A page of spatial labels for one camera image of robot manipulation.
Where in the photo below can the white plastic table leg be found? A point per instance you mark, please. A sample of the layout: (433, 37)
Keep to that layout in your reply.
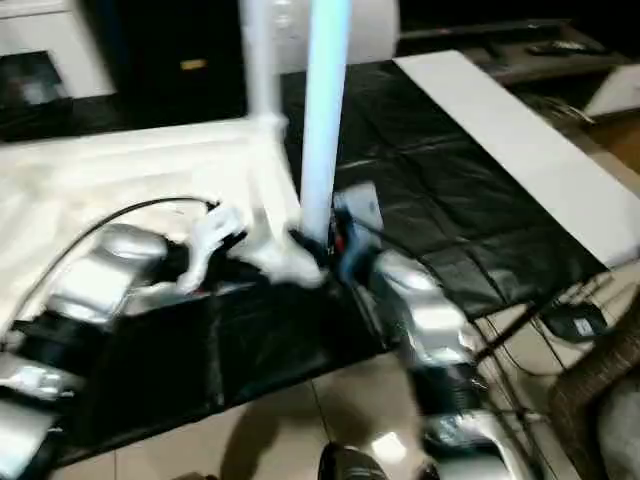
(325, 125)
(262, 65)

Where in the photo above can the white plastic table top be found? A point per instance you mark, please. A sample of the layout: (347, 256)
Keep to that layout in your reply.
(150, 165)

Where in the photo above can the black table mat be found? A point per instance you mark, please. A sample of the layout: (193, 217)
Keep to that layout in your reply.
(425, 175)

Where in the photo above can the black metal stand leg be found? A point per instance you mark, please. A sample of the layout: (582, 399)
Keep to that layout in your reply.
(515, 325)

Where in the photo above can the small brown tag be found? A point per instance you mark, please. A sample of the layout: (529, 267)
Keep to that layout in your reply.
(193, 64)

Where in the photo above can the dark right robot foot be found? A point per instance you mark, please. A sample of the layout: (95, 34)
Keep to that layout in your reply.
(350, 462)

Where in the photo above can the grey pillow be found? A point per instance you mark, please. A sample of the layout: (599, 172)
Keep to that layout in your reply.
(370, 30)

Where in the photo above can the black router box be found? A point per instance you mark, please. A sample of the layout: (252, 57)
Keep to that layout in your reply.
(575, 322)

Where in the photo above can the grey low tv bench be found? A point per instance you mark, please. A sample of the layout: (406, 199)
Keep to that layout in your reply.
(550, 67)

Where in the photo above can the white glass-door cabinet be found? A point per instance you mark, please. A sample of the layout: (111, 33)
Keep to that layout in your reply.
(50, 45)

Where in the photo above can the brown wicker basket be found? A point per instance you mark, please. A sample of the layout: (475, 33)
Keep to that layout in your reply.
(590, 400)

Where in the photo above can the black remote control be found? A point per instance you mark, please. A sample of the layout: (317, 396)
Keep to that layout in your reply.
(565, 47)

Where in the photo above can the white storage box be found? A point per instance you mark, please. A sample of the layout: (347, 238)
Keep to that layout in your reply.
(615, 90)

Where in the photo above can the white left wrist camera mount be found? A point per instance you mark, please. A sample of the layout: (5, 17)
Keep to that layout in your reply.
(215, 235)

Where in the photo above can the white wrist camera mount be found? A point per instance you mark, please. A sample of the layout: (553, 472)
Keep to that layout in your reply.
(215, 235)
(362, 205)

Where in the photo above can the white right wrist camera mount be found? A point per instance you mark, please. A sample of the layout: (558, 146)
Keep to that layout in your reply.
(362, 205)

